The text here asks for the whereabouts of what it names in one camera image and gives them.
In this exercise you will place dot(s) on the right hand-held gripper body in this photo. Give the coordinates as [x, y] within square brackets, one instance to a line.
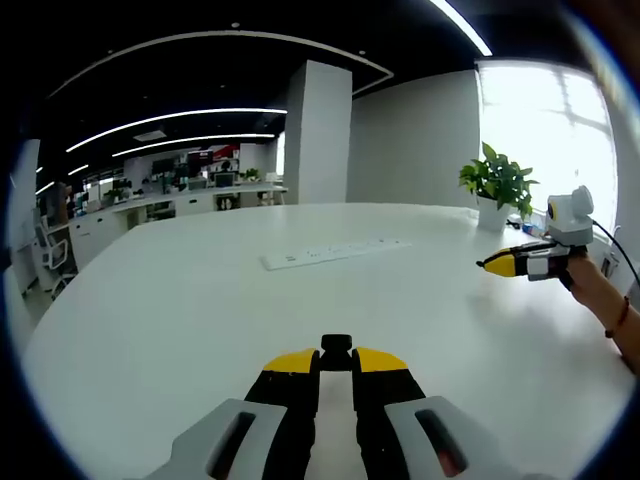
[570, 215]

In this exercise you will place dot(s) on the dark glasses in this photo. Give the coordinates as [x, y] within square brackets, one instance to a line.
[515, 221]

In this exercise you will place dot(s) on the long ceiling light strip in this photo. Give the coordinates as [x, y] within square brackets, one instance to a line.
[465, 27]

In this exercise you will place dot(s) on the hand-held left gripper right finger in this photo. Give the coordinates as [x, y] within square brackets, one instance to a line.
[400, 430]

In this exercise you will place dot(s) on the green potted plant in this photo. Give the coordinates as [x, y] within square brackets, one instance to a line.
[500, 175]

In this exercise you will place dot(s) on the white plant pot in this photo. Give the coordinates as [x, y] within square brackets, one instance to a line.
[494, 215]

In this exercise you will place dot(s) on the row of white desks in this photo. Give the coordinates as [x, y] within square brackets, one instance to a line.
[175, 205]

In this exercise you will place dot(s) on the white office chair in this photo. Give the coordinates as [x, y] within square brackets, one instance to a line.
[55, 255]

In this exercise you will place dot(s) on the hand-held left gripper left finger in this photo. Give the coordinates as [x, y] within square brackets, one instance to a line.
[280, 425]

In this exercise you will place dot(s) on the person's right hand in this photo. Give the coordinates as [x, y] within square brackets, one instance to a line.
[592, 290]

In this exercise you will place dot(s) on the black plastic buckle part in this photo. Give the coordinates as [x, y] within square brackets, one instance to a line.
[336, 344]

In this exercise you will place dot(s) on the white power strip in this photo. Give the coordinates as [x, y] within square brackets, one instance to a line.
[335, 252]

